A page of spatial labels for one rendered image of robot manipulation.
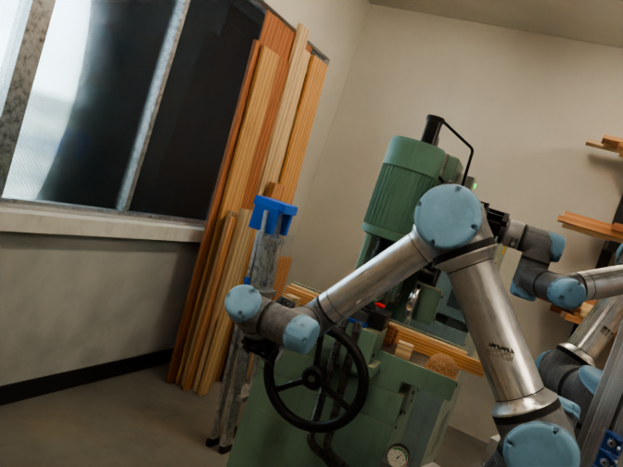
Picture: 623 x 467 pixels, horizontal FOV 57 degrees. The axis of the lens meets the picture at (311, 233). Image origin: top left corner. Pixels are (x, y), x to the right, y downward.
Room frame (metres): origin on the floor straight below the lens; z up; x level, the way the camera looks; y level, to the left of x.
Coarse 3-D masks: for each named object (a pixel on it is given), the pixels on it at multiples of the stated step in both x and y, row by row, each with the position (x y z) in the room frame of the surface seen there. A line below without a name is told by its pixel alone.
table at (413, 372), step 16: (384, 352) 1.58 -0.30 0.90; (416, 352) 1.70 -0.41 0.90; (352, 368) 1.51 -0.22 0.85; (368, 368) 1.50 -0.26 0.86; (384, 368) 1.58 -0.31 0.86; (400, 368) 1.56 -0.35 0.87; (416, 368) 1.55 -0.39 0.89; (416, 384) 1.55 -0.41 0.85; (432, 384) 1.54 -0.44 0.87; (448, 384) 1.52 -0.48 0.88; (448, 400) 1.52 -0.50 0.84
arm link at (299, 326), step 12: (264, 312) 1.13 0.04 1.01; (276, 312) 1.12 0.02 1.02; (288, 312) 1.13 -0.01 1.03; (300, 312) 1.15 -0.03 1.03; (312, 312) 1.20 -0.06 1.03; (264, 324) 1.12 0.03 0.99; (276, 324) 1.11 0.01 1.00; (288, 324) 1.10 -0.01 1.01; (300, 324) 1.10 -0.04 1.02; (312, 324) 1.11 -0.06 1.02; (264, 336) 1.13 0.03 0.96; (276, 336) 1.11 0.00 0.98; (288, 336) 1.10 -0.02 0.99; (300, 336) 1.09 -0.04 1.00; (312, 336) 1.12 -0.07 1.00; (288, 348) 1.12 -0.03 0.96; (300, 348) 1.10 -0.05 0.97
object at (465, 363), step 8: (288, 288) 1.85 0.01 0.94; (296, 296) 1.84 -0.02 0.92; (304, 296) 1.83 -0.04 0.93; (312, 296) 1.84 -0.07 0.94; (304, 304) 1.83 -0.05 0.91; (400, 336) 1.73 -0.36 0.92; (408, 336) 1.72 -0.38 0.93; (416, 336) 1.73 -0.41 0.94; (416, 344) 1.71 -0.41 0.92; (424, 344) 1.70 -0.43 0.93; (432, 344) 1.70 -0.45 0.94; (424, 352) 1.70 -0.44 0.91; (432, 352) 1.69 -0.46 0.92; (440, 352) 1.69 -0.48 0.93; (448, 352) 1.68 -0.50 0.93; (456, 352) 1.69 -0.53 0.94; (456, 360) 1.67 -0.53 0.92; (464, 360) 1.66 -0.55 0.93; (472, 360) 1.66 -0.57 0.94; (464, 368) 1.66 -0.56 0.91; (472, 368) 1.66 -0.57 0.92; (480, 368) 1.65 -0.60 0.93; (480, 376) 1.65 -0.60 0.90
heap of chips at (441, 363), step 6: (438, 354) 1.62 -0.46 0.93; (444, 354) 1.62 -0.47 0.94; (432, 360) 1.57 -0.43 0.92; (438, 360) 1.57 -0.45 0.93; (444, 360) 1.57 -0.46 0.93; (450, 360) 1.58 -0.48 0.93; (426, 366) 1.56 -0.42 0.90; (432, 366) 1.56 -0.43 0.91; (438, 366) 1.55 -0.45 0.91; (444, 366) 1.55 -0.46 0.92; (450, 366) 1.56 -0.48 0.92; (456, 366) 1.60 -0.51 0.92; (444, 372) 1.54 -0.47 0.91; (450, 372) 1.54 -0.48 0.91; (456, 372) 1.58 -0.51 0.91
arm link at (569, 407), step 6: (558, 396) 1.10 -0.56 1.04; (564, 402) 1.03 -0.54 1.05; (570, 402) 1.05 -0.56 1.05; (564, 408) 1.02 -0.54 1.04; (570, 408) 1.03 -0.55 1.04; (576, 408) 1.03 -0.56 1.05; (570, 414) 1.03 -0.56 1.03; (576, 414) 1.03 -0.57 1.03; (570, 420) 1.03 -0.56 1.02; (576, 420) 1.04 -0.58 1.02
